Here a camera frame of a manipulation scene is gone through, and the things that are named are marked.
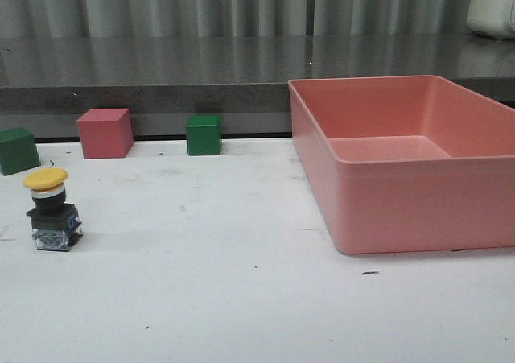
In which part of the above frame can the dark grey countertop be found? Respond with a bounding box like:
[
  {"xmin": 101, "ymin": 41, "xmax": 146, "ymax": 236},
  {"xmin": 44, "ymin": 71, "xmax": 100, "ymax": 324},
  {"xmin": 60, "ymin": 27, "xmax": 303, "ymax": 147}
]
[{"xmin": 1, "ymin": 34, "xmax": 514, "ymax": 115}]

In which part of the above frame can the green cube block centre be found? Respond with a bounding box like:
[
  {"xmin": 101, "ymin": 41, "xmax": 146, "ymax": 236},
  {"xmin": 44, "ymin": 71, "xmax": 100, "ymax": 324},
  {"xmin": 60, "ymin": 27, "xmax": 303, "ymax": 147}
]
[{"xmin": 186, "ymin": 115, "xmax": 221, "ymax": 156}]

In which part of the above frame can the yellow push button switch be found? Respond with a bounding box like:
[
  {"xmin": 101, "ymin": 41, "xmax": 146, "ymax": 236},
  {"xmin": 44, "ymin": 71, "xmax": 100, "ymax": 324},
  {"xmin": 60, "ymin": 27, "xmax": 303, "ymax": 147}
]
[{"xmin": 23, "ymin": 167, "xmax": 83, "ymax": 252}]

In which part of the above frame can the green cube block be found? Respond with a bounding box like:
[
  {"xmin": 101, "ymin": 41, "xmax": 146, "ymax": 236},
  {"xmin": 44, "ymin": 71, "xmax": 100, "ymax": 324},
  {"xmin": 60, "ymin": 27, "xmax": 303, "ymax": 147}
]
[
  {"xmin": 186, "ymin": 115, "xmax": 221, "ymax": 156},
  {"xmin": 1, "ymin": 127, "xmax": 40, "ymax": 175}
]

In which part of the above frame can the pink cube block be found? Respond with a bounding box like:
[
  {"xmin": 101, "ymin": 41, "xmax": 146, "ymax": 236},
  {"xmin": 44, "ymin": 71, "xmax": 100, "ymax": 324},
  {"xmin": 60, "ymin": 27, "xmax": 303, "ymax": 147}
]
[{"xmin": 76, "ymin": 108, "xmax": 134, "ymax": 159}]

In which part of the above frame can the pink plastic bin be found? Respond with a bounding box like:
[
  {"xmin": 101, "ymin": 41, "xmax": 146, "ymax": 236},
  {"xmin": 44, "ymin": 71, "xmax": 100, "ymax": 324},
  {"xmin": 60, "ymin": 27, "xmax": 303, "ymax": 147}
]
[{"xmin": 289, "ymin": 76, "xmax": 514, "ymax": 254}]

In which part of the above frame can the green cube block left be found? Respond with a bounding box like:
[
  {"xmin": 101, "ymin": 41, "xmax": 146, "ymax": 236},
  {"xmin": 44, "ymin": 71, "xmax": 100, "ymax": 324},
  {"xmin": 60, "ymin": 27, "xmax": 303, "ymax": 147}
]
[{"xmin": 1, "ymin": 127, "xmax": 40, "ymax": 175}]

